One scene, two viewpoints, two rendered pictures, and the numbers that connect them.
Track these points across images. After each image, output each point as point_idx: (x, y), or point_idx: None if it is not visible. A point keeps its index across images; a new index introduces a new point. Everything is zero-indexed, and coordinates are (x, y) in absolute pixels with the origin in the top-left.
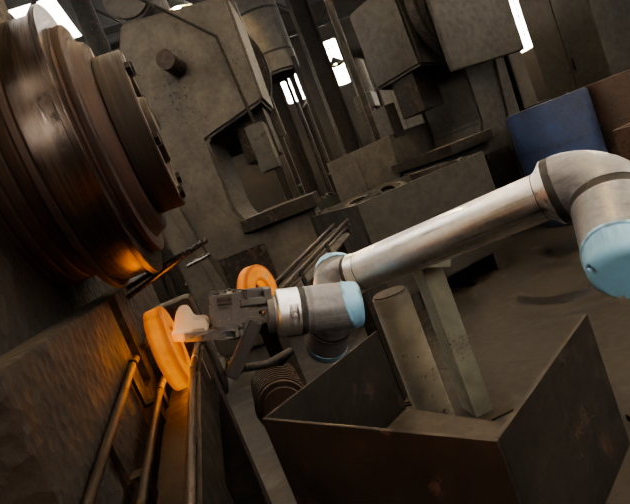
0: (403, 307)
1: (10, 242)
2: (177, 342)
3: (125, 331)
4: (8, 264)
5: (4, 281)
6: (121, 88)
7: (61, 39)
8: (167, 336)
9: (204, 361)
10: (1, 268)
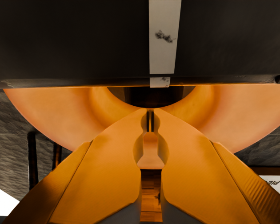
0: None
1: (235, 153)
2: (92, 99)
3: (125, 91)
4: (262, 144)
5: None
6: None
7: None
8: (255, 141)
9: (91, 35)
10: (278, 143)
